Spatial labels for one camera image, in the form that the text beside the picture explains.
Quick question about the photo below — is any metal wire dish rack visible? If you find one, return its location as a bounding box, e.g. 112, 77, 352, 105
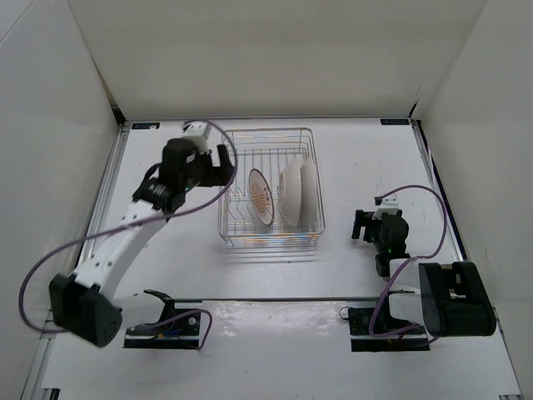
218, 127, 325, 246

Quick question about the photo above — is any white ribbed plate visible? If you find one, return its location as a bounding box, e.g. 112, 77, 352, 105
278, 159, 302, 227

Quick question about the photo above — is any left blue table label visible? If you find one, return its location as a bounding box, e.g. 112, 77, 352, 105
131, 122, 160, 130

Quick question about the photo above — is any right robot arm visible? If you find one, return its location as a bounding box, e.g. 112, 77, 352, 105
351, 210, 496, 338

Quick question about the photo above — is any right blue table label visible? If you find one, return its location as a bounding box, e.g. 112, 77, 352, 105
380, 118, 410, 126

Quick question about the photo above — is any plain white plate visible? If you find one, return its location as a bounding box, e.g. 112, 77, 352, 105
300, 157, 318, 225

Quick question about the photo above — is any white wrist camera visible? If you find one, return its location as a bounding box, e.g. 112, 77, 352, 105
182, 122, 211, 154
372, 194, 399, 220

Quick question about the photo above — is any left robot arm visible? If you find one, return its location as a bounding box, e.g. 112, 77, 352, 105
48, 137, 237, 348

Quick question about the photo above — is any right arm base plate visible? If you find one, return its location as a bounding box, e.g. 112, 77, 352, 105
340, 306, 431, 353

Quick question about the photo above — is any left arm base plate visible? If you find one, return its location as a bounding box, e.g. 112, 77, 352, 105
123, 304, 206, 350

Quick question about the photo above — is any blue table label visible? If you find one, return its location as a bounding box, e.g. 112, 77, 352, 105
380, 118, 410, 126
131, 122, 160, 130

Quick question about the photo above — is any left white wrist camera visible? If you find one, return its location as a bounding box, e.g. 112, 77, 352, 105
182, 122, 211, 154

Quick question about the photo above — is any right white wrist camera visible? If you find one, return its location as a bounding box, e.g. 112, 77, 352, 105
372, 194, 399, 220

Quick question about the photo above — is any orange patterned round plate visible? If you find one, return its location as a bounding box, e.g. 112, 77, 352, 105
248, 168, 275, 226

